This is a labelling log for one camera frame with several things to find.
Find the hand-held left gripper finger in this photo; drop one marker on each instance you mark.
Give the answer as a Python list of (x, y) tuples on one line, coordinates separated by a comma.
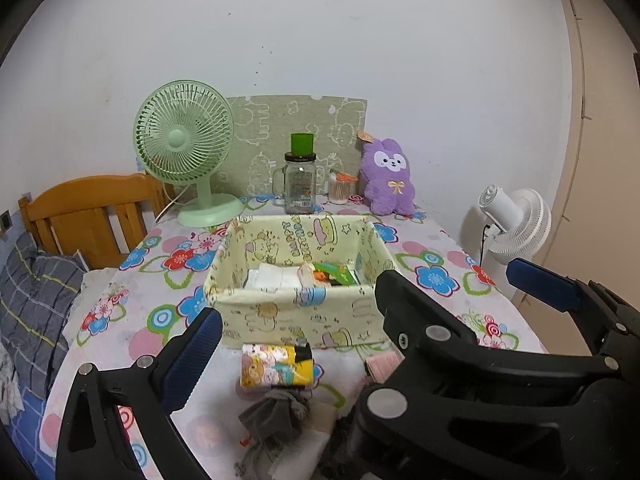
[(195, 350)]

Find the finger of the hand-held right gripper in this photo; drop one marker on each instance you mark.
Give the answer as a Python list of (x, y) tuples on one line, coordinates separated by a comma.
[(425, 310), (545, 285)]

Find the pink packet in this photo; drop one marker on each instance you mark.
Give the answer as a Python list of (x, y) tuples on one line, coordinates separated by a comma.
[(382, 367)]

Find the cartoon print tissue pack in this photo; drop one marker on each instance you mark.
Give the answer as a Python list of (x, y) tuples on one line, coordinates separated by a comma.
[(270, 365)]

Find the yellow cartoon fabric storage box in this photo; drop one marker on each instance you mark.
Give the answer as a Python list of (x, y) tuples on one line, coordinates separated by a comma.
[(280, 320)]

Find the grey sock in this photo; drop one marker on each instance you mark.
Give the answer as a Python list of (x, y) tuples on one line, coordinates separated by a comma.
[(275, 412)]

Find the clear plastic bag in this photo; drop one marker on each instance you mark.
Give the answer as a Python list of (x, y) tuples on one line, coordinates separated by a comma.
[(306, 275)]

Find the floral tablecloth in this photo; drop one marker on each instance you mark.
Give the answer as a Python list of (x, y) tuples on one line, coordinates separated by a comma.
[(160, 305)]

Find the white standing fan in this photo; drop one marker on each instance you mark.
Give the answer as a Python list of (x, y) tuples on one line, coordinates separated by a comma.
[(525, 225)]

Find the green snack packet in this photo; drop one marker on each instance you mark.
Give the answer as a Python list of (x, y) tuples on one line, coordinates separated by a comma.
[(335, 275)]

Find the white folded cloth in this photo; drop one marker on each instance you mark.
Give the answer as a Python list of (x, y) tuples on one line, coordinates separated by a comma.
[(272, 277)]

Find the purple plush bunny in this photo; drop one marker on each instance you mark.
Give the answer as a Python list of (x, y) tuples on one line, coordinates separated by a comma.
[(387, 190)]

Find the beige door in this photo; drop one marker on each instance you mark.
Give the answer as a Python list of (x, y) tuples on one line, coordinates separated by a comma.
[(605, 160)]

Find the cotton swab container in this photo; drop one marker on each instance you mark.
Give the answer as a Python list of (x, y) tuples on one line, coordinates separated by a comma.
[(340, 191)]

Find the grey plaid cloth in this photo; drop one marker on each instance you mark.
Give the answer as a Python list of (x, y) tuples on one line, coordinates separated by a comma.
[(35, 300)]

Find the glass mug jar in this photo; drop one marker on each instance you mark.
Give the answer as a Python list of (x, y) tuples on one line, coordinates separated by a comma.
[(298, 185)]

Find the blue bedsheet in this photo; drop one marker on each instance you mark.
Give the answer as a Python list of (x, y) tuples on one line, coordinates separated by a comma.
[(32, 425)]

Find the white crumpled cloth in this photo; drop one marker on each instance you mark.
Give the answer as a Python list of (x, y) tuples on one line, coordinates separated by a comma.
[(7, 390)]

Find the wooden bed headboard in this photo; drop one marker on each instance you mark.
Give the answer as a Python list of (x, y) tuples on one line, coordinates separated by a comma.
[(75, 200)]

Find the green desk fan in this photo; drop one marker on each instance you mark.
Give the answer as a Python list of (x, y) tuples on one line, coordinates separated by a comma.
[(177, 137)]

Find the green patterned board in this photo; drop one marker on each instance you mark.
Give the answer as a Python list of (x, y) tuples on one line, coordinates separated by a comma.
[(280, 120)]

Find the wall socket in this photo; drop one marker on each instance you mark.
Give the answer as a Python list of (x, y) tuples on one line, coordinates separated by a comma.
[(5, 221)]

